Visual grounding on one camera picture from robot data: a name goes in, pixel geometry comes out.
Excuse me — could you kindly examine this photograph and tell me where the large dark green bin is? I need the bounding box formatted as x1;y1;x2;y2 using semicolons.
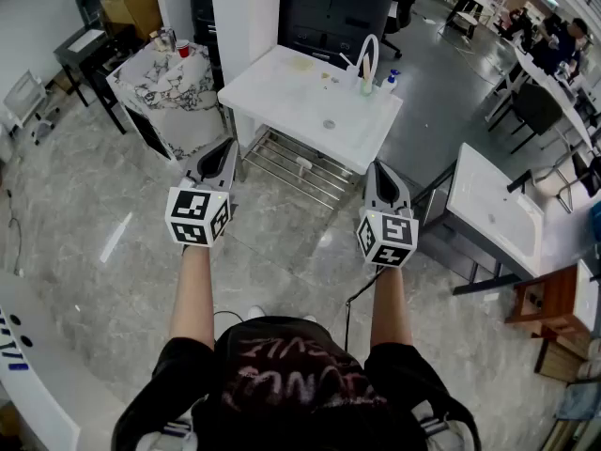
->
281;0;401;65

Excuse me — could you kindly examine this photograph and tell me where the black desk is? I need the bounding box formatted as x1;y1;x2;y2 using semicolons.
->
53;25;142;135

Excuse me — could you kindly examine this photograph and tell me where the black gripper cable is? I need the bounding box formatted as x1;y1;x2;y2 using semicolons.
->
345;268;387;352

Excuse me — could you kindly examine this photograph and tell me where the person's left forearm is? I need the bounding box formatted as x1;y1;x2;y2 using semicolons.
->
168;245;218;350

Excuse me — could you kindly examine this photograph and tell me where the person's black printed shirt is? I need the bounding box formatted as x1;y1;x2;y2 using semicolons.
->
111;316;483;451

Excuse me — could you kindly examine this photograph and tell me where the white arched faucet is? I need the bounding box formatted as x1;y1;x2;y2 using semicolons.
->
338;34;380;88

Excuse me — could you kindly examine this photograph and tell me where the long white table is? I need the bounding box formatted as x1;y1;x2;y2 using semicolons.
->
513;47;598;155

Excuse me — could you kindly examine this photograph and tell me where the white washbasin stand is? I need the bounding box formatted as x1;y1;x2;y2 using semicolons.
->
216;43;404;177

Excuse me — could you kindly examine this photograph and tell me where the thin black floor cable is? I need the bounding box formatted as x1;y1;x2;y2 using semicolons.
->
0;188;25;277

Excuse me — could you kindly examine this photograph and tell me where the black faucet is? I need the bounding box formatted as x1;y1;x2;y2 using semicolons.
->
506;169;534;194

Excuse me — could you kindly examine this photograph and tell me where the marble pattern cabinet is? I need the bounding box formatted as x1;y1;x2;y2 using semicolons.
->
106;39;227;162

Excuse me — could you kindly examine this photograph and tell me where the metal rack shelf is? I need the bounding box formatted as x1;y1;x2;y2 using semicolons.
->
241;129;354;211

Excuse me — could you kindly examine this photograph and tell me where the dark grey chair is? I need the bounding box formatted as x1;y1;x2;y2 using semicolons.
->
487;82;565;155

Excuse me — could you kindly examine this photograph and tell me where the white bottle with blue pump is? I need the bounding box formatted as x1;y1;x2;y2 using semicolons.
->
379;68;401;95

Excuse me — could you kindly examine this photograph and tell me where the brown cardboard box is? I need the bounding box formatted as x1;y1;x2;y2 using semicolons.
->
100;0;163;41

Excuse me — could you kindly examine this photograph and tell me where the white curved counter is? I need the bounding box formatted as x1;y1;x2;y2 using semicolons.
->
0;270;129;451

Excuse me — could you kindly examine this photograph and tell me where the white rectangular washbasin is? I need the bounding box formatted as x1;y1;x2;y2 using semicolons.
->
444;142;547;280

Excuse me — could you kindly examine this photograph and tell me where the metal frame chair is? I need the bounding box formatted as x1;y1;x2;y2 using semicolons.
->
533;151;601;215

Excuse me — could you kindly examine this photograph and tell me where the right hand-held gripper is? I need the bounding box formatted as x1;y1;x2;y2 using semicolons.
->
355;160;421;269

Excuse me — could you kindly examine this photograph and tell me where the brown wooden cabinet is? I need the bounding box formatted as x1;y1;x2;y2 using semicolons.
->
504;260;601;338

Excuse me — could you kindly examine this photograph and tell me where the white rolling chair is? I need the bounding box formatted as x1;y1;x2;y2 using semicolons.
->
2;68;61;146

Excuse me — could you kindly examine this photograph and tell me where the glass jar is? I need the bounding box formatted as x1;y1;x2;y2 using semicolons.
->
149;26;177;54

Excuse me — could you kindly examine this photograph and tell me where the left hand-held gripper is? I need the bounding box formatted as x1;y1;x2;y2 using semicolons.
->
163;136;240;250

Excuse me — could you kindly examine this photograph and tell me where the black cabinet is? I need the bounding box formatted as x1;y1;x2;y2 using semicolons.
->
187;0;225;88

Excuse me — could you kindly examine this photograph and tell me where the person's right forearm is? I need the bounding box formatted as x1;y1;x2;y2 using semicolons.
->
369;265;415;349

